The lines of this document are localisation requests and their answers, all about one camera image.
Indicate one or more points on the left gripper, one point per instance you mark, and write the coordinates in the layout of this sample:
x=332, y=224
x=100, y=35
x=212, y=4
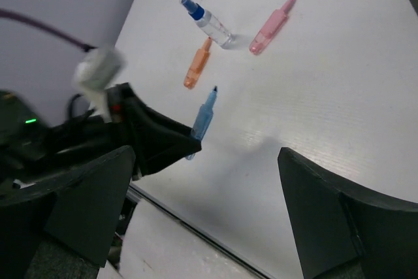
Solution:
x=157, y=140

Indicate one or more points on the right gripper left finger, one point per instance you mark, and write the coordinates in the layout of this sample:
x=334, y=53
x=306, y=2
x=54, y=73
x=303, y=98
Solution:
x=63, y=227

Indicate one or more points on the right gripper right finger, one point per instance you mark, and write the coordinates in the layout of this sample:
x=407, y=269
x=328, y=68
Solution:
x=343, y=228

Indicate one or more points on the blue highlighter pen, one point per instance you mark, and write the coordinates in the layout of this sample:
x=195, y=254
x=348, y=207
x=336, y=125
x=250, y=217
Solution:
x=204, y=116

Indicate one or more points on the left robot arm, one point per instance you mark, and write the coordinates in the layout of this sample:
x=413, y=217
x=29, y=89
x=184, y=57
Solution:
x=31, y=150

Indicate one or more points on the orange translucent highlighter pen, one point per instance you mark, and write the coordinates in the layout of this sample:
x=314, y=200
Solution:
x=197, y=65

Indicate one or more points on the blue spray bottle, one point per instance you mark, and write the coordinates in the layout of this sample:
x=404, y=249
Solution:
x=208, y=23

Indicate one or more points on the pink highlighter pen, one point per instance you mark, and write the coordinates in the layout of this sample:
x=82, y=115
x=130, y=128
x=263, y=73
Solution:
x=271, y=28

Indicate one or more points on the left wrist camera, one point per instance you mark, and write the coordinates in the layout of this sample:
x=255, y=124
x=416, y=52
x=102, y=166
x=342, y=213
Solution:
x=93, y=75

